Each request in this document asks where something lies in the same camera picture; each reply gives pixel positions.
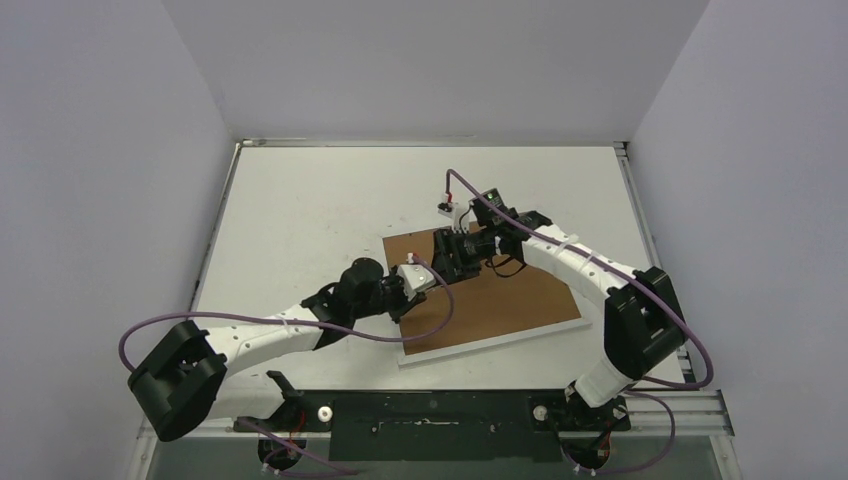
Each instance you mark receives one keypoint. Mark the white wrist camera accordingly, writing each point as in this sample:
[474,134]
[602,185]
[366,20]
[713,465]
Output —
[415,276]
[458,213]

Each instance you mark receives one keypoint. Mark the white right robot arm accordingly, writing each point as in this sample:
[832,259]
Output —
[641,319]

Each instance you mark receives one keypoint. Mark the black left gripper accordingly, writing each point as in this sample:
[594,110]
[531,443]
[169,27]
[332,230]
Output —
[405,304]

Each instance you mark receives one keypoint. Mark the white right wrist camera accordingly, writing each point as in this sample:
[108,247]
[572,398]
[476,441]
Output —
[458,213]

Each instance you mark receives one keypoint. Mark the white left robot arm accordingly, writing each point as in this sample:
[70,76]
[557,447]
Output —
[200,369]

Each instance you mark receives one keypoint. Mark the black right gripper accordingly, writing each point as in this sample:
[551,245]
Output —
[449,253]

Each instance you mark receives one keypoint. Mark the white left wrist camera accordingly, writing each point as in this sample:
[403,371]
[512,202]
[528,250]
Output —
[415,276]

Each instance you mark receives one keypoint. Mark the aluminium table front rail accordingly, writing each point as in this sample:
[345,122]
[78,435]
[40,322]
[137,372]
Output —
[650,413]

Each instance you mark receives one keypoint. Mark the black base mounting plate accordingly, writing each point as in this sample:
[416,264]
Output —
[447,444]

